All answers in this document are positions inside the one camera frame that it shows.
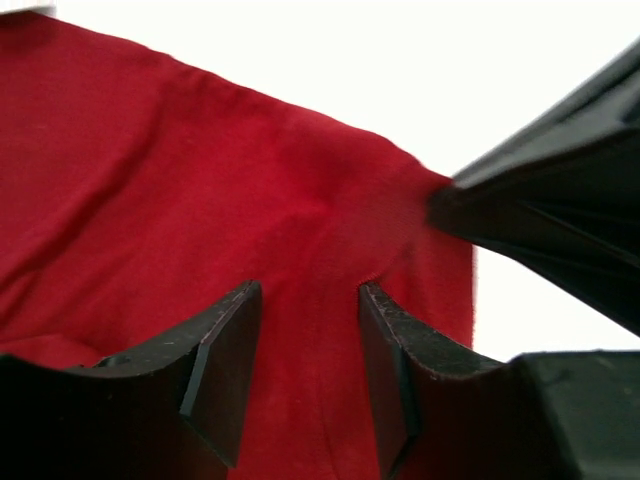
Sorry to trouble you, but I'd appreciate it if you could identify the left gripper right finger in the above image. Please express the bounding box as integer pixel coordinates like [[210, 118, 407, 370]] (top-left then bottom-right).
[[359, 283, 639, 479]]

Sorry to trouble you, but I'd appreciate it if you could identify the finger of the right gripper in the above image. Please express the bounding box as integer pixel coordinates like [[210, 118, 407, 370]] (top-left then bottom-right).
[[453, 42, 639, 189], [429, 134, 639, 334]]

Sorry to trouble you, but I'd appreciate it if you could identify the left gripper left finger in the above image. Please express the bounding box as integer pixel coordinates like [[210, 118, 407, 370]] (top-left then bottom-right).
[[1, 282, 262, 479]]

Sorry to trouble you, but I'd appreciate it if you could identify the red t shirt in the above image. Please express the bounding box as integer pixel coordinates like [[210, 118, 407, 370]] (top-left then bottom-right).
[[1, 12, 473, 479]]

